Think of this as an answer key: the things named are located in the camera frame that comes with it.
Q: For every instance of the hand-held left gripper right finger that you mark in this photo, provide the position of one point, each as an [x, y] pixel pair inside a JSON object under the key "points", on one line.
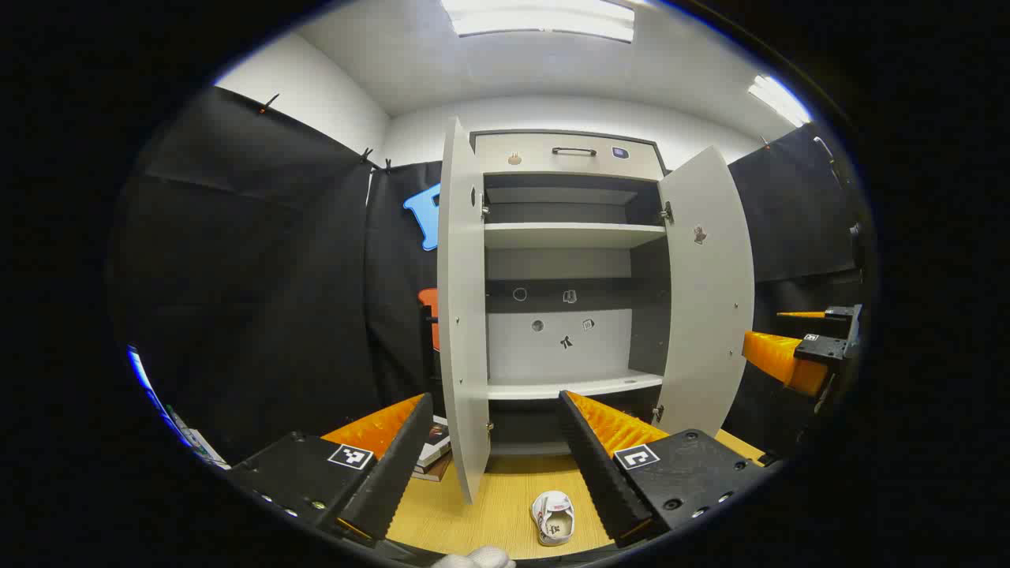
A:
{"points": [[596, 465]]}

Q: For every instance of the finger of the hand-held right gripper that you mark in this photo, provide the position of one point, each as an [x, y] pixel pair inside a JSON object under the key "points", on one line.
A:
{"points": [[840, 312], [781, 359]]}

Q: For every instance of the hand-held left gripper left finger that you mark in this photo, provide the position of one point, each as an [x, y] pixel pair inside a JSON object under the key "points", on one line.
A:
{"points": [[398, 465]]}

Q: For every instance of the large ceiling light panel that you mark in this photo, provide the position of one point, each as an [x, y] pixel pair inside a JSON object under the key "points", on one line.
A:
{"points": [[544, 20]]}

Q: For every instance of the black backdrop cloth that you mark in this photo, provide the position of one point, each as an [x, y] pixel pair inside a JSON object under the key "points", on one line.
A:
{"points": [[252, 276]]}

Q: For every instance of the grey cabinet drawer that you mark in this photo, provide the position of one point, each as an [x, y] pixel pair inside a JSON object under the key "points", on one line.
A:
{"points": [[536, 162]]}

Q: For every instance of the white shoe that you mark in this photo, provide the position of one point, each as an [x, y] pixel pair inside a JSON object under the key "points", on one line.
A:
{"points": [[555, 517]]}

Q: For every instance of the white printed panel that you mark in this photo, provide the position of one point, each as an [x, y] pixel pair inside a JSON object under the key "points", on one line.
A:
{"points": [[189, 438]]}

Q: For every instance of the grey shoe cabinet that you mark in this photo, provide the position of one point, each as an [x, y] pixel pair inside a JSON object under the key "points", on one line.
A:
{"points": [[564, 347]]}

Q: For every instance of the brown book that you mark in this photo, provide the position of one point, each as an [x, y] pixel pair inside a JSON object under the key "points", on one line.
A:
{"points": [[432, 472]]}

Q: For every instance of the grey cabinet shelf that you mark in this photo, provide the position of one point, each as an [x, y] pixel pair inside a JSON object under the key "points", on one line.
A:
{"points": [[568, 235], [568, 386]]}

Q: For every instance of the narrow ceiling light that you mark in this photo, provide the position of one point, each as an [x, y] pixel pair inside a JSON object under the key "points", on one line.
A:
{"points": [[779, 99]]}

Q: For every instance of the white book with portrait cover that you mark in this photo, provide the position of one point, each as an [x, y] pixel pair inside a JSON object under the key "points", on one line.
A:
{"points": [[435, 442]]}

